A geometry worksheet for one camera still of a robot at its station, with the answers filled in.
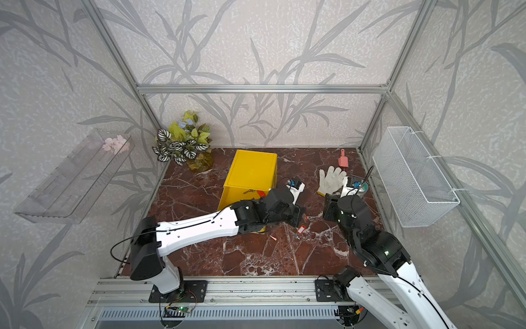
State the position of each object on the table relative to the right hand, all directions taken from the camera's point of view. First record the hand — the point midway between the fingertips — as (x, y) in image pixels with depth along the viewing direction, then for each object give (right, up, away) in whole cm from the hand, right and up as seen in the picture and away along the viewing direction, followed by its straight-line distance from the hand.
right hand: (328, 195), depth 67 cm
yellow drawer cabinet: (-28, +6, +15) cm, 32 cm away
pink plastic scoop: (+20, +13, +44) cm, 50 cm away
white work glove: (+10, +1, +38) cm, 39 cm away
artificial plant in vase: (-58, +20, +23) cm, 65 cm away
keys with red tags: (-6, -18, +22) cm, 29 cm away
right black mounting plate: (+1, -36, +6) cm, 36 cm away
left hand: (-6, -7, +3) cm, 10 cm away
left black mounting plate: (-48, -35, +5) cm, 60 cm away
